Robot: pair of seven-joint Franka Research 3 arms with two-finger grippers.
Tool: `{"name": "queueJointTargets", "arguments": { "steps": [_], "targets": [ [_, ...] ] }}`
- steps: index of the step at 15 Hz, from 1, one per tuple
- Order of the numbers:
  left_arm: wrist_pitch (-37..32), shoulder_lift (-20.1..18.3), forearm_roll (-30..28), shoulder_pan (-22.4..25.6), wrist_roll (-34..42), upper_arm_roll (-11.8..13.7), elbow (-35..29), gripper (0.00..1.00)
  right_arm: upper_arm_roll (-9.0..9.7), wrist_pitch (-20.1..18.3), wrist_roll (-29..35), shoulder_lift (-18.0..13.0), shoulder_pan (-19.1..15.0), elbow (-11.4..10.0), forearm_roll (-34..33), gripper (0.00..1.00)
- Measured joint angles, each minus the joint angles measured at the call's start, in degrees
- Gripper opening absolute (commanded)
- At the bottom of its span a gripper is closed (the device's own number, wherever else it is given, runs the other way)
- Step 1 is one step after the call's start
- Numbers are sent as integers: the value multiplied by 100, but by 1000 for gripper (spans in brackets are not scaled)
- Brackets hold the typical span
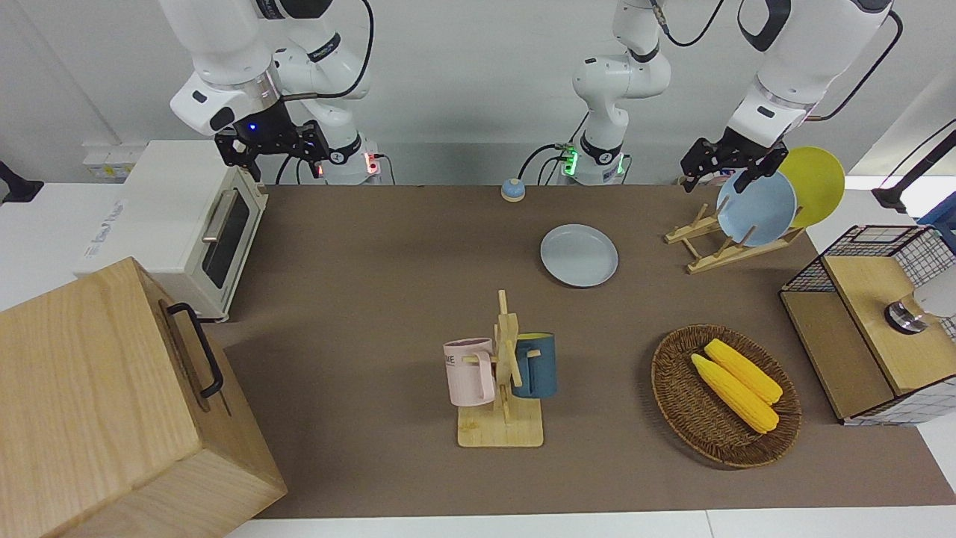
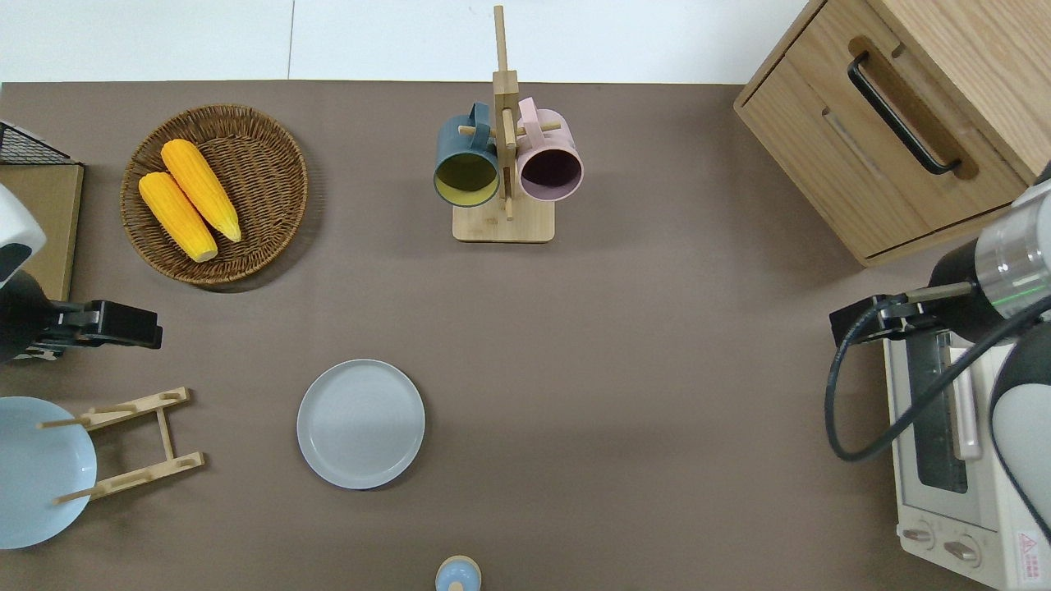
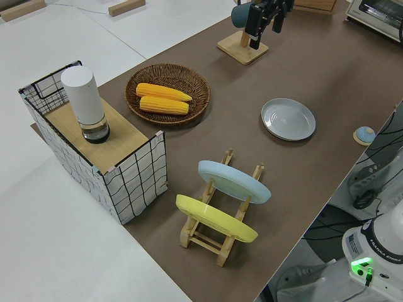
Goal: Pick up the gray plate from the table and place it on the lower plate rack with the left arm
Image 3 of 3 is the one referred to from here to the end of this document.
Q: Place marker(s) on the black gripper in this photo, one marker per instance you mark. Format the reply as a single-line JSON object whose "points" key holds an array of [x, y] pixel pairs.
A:
{"points": [[274, 4]]}

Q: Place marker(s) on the gray plate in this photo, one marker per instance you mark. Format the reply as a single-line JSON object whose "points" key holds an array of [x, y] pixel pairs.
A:
{"points": [[288, 119]]}

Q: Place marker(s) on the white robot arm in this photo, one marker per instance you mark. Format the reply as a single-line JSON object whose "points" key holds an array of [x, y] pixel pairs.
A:
{"points": [[384, 239]]}

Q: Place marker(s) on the light blue plate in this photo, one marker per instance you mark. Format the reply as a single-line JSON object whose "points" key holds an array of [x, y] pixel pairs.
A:
{"points": [[233, 182]]}

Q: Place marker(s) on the yellow plate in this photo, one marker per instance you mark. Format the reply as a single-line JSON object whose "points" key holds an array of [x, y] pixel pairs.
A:
{"points": [[214, 217]]}

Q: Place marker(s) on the wooden plate rack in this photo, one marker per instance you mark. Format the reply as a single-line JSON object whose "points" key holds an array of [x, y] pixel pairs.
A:
{"points": [[201, 242]]}

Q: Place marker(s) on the teal mug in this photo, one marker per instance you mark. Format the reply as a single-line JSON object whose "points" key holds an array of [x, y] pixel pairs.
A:
{"points": [[239, 15]]}

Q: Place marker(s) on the wooden mug stand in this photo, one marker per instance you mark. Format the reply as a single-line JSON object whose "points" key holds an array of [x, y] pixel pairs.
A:
{"points": [[236, 48]]}

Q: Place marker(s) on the white toaster oven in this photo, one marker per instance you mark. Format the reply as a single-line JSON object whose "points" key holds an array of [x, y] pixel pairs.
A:
{"points": [[374, 15]]}

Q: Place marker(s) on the brown wicker basket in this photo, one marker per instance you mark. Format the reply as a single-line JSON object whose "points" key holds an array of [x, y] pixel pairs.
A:
{"points": [[170, 70]]}

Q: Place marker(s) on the yellow corn cob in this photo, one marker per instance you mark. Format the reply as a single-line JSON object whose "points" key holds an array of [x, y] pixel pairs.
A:
{"points": [[160, 91], [163, 105]]}

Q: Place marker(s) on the wooden block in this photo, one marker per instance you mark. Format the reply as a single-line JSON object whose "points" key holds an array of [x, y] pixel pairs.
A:
{"points": [[126, 7], [19, 10]]}

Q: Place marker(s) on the blue call bell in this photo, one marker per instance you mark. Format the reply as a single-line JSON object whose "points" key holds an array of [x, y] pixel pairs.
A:
{"points": [[364, 134]]}

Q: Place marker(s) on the brown table mat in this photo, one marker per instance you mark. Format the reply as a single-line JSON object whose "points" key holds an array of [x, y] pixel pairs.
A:
{"points": [[283, 195]]}

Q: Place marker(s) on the white power strip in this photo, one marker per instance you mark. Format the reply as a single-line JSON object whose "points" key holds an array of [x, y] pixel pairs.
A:
{"points": [[362, 181]]}

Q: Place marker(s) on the wooden shelf board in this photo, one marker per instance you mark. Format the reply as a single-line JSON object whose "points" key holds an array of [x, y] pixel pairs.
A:
{"points": [[122, 138]]}

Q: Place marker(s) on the white cylinder bottle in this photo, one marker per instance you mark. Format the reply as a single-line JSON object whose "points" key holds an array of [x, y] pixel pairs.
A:
{"points": [[83, 94]]}

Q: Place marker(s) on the black power adapter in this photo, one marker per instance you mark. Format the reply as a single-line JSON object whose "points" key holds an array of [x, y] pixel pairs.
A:
{"points": [[363, 200]]}

